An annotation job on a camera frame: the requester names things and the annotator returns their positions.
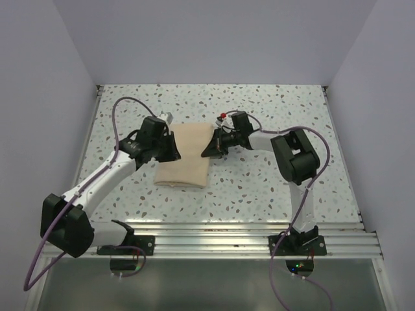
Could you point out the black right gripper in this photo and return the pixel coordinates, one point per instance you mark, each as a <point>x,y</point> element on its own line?
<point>216,147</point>

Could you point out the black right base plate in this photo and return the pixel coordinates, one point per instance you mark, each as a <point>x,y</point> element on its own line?
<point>302,244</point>

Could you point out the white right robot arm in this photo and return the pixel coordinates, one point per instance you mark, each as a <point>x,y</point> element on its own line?
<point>298,164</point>

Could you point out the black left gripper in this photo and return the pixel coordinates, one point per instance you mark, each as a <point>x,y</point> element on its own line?
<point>173,153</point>

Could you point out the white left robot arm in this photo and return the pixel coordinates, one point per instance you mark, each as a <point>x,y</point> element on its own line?
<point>65,219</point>

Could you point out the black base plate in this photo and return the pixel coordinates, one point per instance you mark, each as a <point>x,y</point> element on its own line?
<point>132,245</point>
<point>302,244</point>

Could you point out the beige cloth drape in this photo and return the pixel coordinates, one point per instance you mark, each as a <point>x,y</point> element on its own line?
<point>192,169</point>

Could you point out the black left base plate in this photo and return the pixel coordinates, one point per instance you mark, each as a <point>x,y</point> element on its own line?
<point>132,245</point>

